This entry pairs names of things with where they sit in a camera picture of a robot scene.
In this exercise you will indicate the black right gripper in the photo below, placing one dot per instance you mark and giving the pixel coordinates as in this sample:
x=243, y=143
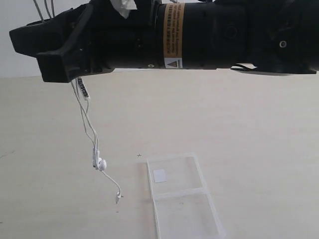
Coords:
x=94, y=38

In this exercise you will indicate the white wired earphones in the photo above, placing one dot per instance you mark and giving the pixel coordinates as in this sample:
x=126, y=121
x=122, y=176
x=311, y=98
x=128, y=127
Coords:
x=98, y=162

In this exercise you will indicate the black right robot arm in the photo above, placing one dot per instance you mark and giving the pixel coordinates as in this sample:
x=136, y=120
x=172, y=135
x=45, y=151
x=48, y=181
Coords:
x=266, y=37

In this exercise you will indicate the clear plastic storage box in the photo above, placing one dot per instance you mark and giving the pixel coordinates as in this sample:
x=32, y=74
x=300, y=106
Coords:
x=183, y=206

